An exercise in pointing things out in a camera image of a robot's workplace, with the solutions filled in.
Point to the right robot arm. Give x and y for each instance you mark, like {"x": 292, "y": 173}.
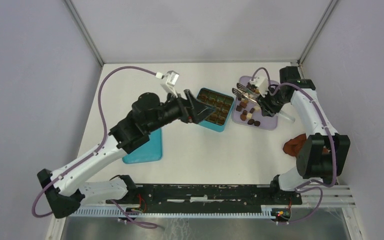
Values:
{"x": 322, "y": 156}

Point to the lilac plastic tray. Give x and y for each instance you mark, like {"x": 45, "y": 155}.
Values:
{"x": 266, "y": 122}

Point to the teal chocolate tin box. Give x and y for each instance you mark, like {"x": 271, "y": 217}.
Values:
{"x": 223, "y": 105}

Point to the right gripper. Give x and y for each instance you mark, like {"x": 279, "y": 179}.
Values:
{"x": 267, "y": 109}

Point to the teal tin lid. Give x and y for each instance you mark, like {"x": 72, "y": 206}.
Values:
{"x": 151, "y": 151}

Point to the dark oval chocolate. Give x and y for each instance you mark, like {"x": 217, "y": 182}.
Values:
{"x": 257, "y": 123}

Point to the brown round chocolate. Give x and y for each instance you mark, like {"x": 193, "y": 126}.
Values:
{"x": 243, "y": 117}

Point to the brown cloth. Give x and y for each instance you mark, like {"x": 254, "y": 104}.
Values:
{"x": 294, "y": 145}

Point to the dark ribbed chocolate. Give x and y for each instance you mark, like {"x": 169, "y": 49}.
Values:
{"x": 251, "y": 121}

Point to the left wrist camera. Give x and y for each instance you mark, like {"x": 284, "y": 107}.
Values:
{"x": 168, "y": 82}

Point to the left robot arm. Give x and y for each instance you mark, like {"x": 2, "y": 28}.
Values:
{"x": 67, "y": 188}

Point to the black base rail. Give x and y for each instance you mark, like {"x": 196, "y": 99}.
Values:
{"x": 207, "y": 198}

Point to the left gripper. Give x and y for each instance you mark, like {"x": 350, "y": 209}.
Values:
{"x": 202, "y": 110}

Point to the metal tongs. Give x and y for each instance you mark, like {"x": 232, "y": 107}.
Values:
{"x": 243, "y": 92}

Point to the white cable duct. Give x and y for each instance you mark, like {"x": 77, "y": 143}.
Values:
{"x": 114, "y": 212}

